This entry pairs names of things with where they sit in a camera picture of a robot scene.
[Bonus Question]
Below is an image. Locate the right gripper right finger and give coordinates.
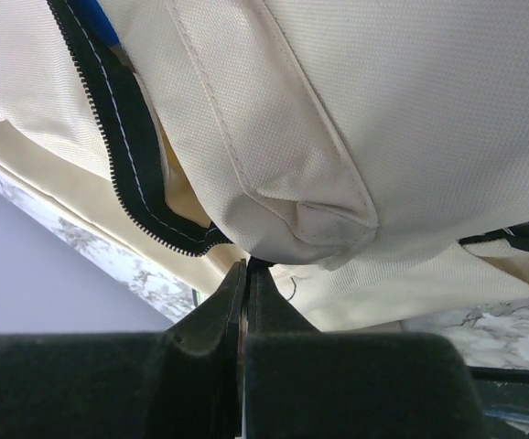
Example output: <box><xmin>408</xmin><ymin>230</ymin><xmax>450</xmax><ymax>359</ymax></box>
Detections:
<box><xmin>243</xmin><ymin>259</ymin><xmax>488</xmax><ymax>438</ymax></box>

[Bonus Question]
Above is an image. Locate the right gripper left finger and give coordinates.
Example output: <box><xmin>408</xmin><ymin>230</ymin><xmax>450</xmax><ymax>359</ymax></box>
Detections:
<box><xmin>0</xmin><ymin>262</ymin><xmax>247</xmax><ymax>438</ymax></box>

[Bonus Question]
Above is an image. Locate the cream canvas backpack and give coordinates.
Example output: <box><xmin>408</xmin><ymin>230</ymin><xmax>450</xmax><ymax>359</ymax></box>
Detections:
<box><xmin>0</xmin><ymin>1</ymin><xmax>529</xmax><ymax>331</ymax></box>

